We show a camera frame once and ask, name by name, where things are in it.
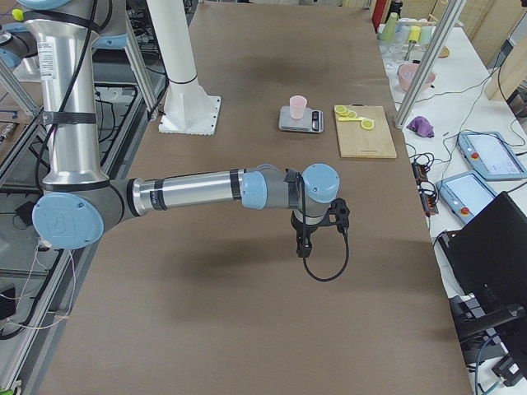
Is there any green cup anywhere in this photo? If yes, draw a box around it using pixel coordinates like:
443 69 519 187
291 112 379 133
378 12 399 43

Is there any silver digital kitchen scale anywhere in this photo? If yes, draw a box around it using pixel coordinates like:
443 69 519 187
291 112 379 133
278 105 324 133

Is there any lone lemon slice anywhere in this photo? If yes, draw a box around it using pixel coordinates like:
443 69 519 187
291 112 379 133
360 118 375 130

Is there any grey teach pendant near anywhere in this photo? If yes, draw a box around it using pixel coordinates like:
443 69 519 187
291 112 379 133
436 170 497 224

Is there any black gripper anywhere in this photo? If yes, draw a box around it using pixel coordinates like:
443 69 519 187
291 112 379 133
291 213 319 258

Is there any purple cloth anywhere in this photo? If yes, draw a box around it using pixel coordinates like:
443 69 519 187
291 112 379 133
406 116 435 138

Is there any wooden cutting board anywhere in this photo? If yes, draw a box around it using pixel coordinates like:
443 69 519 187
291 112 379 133
333 105 397 159

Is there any black looped cable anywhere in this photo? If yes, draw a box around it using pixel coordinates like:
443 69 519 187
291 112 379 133
301 228 351 283

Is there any pink plastic cup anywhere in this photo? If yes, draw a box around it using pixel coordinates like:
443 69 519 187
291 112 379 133
289 95 307 120

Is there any lemon slice front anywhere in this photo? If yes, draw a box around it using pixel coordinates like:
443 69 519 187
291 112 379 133
334 105 347 115

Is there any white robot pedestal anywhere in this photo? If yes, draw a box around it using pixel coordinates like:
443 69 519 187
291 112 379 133
147 0 222 136

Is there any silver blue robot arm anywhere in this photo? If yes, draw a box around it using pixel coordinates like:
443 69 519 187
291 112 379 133
22 1 349 258

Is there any black laptop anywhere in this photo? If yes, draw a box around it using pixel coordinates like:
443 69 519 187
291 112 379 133
436 191 527 342

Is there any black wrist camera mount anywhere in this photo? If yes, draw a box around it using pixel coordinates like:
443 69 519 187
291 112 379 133
319 197 350 235

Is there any grey teach pendant far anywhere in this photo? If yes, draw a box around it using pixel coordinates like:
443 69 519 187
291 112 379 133
458 132 526 181

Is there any pink bowl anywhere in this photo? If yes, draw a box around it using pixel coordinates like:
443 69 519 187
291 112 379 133
397 63 436 92

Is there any yellow cup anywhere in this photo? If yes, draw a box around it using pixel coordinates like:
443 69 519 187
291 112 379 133
408 26 422 44

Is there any grey teach pendant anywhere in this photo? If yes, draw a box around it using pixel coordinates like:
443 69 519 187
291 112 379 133
458 132 526 181
436 170 497 224

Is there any aluminium frame post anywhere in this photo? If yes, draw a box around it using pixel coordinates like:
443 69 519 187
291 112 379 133
394 0 466 129

